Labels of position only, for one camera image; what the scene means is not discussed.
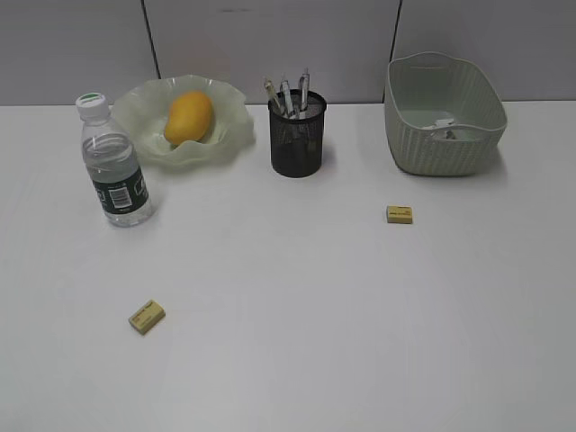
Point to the beige grip ballpoint pen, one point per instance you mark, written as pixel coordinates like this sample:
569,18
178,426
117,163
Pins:
273,96

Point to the yellow mango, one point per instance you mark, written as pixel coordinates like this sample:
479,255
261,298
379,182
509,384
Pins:
189,118

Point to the waste paper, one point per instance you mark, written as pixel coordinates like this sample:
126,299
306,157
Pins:
443,129

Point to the clear plastic water bottle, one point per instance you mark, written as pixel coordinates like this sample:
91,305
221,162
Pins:
112,164

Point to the grey grip ballpoint pen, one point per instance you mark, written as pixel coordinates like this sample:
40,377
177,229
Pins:
289,110

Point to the black mesh pen holder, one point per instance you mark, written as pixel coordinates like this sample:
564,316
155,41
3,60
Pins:
288,139

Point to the pale green wavy plate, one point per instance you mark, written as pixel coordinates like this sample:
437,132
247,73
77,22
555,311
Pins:
143,113

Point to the pale green woven basket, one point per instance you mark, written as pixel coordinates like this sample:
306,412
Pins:
427,86

